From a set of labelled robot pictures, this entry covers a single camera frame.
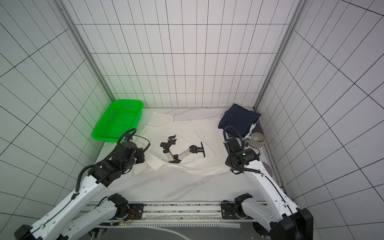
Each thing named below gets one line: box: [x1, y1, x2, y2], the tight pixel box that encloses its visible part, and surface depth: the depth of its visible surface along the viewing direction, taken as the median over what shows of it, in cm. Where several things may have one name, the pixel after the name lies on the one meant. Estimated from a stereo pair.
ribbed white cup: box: [248, 132, 266, 149], surface depth 100 cm
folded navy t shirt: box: [218, 103, 262, 138], surface depth 104 cm
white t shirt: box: [133, 111, 231, 176], surface depth 99 cm
